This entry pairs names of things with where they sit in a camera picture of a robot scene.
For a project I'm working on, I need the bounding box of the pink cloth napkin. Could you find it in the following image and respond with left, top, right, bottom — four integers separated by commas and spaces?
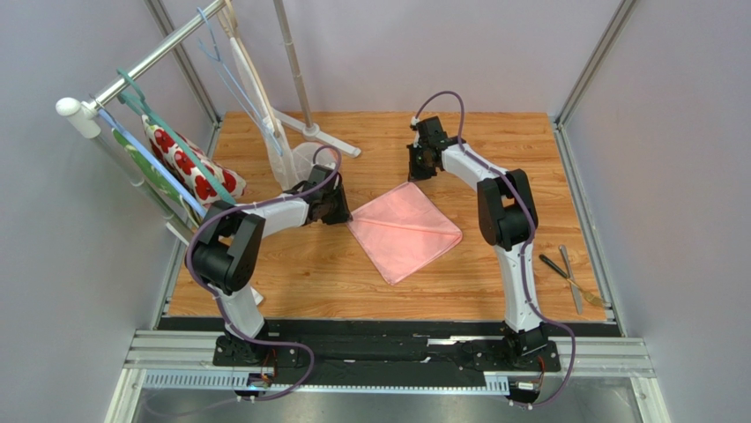
347, 182, 463, 286

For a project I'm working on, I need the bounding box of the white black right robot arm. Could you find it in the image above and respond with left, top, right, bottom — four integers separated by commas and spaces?
407, 116, 547, 367

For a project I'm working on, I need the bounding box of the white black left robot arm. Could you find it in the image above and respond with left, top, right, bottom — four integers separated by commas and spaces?
185, 165, 352, 345

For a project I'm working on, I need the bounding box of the light blue thin hanger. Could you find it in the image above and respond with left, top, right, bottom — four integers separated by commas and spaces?
197, 7, 285, 157

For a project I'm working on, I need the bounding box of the beige hanger with white cloth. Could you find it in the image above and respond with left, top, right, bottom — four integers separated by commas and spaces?
219, 1, 297, 190

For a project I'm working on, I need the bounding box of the teal plastic hanger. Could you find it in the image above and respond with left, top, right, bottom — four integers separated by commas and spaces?
117, 68, 236, 204

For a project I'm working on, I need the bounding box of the blue plastic hanger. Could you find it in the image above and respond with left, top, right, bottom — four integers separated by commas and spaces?
98, 109, 206, 218

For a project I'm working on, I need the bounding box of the metal clothes rack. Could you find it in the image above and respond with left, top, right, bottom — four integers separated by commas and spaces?
54, 0, 362, 308

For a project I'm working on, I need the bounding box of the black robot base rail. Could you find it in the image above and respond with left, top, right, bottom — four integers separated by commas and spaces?
212, 318, 562, 388

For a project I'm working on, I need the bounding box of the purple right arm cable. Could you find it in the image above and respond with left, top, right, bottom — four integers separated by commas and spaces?
412, 91, 577, 410

